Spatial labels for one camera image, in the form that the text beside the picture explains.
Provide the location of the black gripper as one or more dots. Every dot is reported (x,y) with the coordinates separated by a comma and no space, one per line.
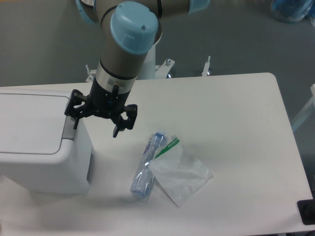
(104,104)

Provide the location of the white push-lid trash can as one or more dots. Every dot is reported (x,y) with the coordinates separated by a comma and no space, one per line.
(41,148)

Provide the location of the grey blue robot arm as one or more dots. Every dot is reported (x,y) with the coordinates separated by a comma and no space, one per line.
(130,28)

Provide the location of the crushed clear plastic bottle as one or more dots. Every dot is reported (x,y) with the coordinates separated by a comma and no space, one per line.
(144,179)

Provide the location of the clear green-striped plastic bag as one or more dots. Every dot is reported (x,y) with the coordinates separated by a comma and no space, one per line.
(179,172)

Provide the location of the blue plastic bag on floor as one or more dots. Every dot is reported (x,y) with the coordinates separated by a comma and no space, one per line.
(290,11)

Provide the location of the black device at table edge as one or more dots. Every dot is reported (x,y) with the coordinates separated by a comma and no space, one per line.
(307,211)

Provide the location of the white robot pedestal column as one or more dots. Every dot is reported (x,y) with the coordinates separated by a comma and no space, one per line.
(150,61)

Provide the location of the white pedestal base frame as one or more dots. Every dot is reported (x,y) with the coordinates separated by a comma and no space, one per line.
(161,71)

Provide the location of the white frame at right edge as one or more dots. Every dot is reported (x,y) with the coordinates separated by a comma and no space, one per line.
(305,112)

